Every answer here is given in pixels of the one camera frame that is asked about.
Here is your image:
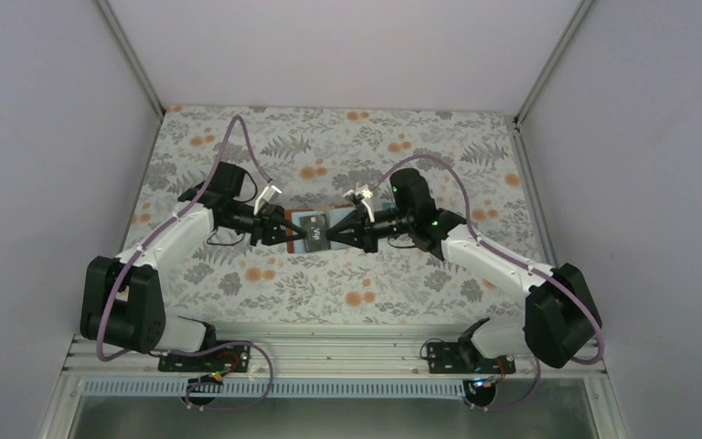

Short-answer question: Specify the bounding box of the brown leather card holder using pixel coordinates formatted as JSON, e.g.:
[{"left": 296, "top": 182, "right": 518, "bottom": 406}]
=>
[{"left": 285, "top": 204, "right": 355, "bottom": 254}]

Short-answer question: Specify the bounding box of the black VIP credit card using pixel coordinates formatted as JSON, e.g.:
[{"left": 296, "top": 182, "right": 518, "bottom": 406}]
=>
[{"left": 300, "top": 212, "right": 331, "bottom": 252}]

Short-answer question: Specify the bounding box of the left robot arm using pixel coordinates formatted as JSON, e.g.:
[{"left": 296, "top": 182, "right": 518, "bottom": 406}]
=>
[{"left": 80, "top": 163, "right": 306, "bottom": 361}]

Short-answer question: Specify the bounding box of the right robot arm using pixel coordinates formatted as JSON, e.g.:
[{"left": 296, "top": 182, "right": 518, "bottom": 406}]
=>
[{"left": 326, "top": 168, "right": 601, "bottom": 369}]

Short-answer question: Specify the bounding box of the floral patterned table mat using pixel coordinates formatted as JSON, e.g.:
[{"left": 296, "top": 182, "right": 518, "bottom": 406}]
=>
[{"left": 126, "top": 105, "right": 540, "bottom": 324}]

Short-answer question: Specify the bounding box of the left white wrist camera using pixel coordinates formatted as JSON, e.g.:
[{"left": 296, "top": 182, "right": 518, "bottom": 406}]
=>
[{"left": 253, "top": 183, "right": 282, "bottom": 215}]

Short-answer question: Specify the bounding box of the aluminium rail frame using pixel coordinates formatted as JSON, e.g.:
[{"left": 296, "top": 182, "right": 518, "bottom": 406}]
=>
[{"left": 62, "top": 322, "right": 607, "bottom": 379}]

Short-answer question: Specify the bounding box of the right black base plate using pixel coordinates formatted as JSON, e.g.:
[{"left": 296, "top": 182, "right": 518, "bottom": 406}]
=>
[{"left": 420, "top": 340, "right": 516, "bottom": 375}]

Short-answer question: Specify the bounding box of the blue slotted cable duct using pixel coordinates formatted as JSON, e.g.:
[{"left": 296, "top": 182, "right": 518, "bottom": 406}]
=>
[{"left": 80, "top": 377, "right": 464, "bottom": 400}]

